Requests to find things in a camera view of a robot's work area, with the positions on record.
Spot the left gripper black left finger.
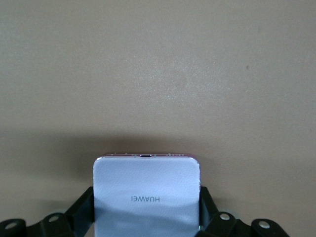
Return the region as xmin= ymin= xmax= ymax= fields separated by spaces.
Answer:
xmin=0 ymin=186 xmax=98 ymax=237

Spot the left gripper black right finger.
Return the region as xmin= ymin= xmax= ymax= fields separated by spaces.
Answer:
xmin=197 ymin=186 xmax=289 ymax=237

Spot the lavender flip phone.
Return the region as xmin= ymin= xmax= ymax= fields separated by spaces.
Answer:
xmin=93 ymin=152 xmax=202 ymax=237

